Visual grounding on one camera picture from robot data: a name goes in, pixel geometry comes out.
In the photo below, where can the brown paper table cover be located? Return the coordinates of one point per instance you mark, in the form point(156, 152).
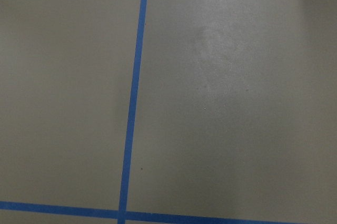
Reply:
point(168, 111)

